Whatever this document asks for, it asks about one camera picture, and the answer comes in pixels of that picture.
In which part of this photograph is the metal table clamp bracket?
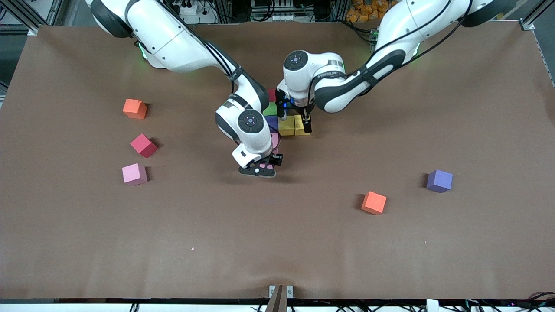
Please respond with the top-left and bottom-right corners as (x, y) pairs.
(269, 285), (294, 312)

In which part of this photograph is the pile of orange yellow objects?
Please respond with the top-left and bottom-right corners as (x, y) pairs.
(346, 0), (393, 23)

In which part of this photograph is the white power strip with plugs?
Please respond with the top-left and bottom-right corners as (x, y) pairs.
(173, 0), (217, 25)

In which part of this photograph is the yellow foam block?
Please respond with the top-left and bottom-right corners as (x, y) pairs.
(278, 115), (295, 136)
(294, 114), (311, 136)

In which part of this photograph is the aluminium frame profile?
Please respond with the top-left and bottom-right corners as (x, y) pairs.
(518, 0), (555, 32)
(7, 0), (65, 36)

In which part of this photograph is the brown paper table cover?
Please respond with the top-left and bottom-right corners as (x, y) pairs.
(0, 21), (555, 300)

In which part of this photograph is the orange foam block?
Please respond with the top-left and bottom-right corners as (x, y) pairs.
(361, 191), (387, 216)
(122, 99), (148, 120)

